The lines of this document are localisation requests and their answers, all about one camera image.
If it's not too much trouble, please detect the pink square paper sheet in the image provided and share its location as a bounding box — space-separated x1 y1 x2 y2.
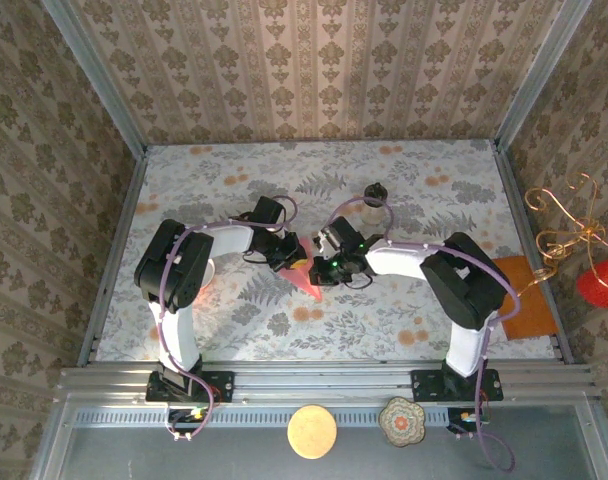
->
278 234 326 303

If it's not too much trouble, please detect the small black round object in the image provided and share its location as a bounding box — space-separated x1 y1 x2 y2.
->
362 183 389 227

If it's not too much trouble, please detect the patterned flower-shaped coaster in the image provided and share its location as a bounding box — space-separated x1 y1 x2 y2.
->
378 396 427 448

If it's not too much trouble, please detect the round cork coaster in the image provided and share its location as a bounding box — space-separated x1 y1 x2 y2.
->
286 404 338 460

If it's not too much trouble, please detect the small black controller board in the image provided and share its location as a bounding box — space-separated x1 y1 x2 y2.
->
164 405 210 435
446 407 493 435

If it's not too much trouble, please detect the orange rectangular mat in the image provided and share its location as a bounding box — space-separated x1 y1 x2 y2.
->
491 255 559 341

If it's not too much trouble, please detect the red ball ornament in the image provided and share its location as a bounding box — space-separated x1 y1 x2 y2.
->
576 258 608 309

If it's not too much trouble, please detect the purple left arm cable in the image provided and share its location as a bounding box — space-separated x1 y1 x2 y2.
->
153 194 299 442

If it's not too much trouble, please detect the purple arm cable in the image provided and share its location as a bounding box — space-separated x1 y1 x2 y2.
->
153 194 299 442
323 195 523 474

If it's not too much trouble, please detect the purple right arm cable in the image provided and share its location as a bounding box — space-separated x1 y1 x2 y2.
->
323 195 523 474

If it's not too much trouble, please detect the aluminium front rail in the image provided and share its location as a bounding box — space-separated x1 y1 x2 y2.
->
58 360 598 402

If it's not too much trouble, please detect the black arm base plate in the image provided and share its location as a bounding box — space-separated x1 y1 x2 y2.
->
144 370 236 404
411 368 504 403

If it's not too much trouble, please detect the slotted grey cable duct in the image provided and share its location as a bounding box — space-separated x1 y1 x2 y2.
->
66 408 585 429

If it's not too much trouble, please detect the aluminium side rail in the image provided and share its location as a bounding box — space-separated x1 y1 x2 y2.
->
77 149 148 367
492 142 576 365

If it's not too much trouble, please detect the gold wire ornament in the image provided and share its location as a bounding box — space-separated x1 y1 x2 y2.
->
524 172 608 287

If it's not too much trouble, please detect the aluminium frame post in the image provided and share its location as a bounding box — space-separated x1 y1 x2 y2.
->
41 0 148 157
493 0 593 151

